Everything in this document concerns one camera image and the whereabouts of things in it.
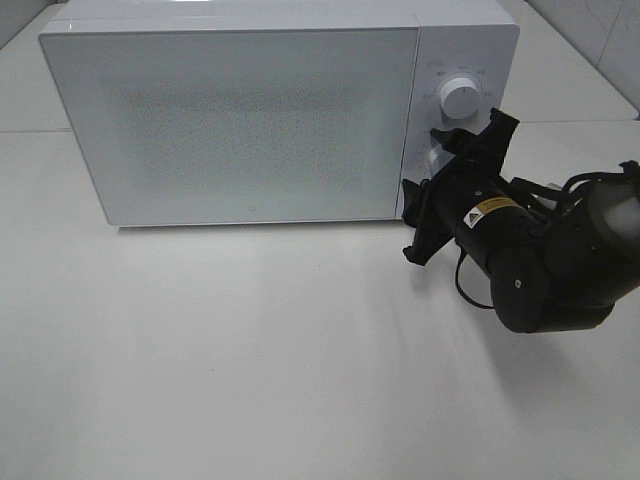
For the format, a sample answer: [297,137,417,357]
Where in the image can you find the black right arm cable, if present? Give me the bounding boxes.
[452,159,640,311]

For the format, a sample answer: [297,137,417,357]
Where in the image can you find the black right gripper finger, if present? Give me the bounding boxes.
[429,108,520,168]
[403,219,453,265]

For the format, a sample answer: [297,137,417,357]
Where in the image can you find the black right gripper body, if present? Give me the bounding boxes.
[402,160,515,250]

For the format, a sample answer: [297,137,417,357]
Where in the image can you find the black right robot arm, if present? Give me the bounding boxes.
[402,109,639,333]

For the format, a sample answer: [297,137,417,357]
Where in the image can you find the white microwave knob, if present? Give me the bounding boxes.
[427,143,454,178]
[438,75,481,120]

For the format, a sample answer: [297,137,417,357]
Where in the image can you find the white microwave oven body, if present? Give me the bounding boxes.
[39,1,520,220]

